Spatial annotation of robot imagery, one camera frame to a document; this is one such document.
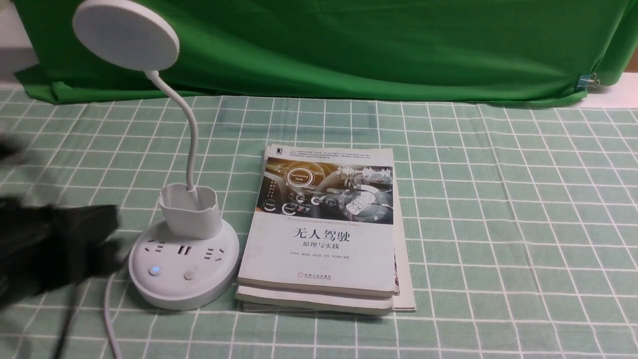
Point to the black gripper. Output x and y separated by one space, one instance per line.
46 248

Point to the white desk lamp with sockets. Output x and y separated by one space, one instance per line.
190 258

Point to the white self-driving textbook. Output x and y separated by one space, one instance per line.
323 222

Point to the green backdrop cloth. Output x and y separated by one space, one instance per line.
507 52

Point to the thin bottom booklet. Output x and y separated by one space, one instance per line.
404 298

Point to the green checkered tablecloth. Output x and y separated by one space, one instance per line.
520 225

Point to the blue binder clip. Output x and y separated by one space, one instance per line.
587 81

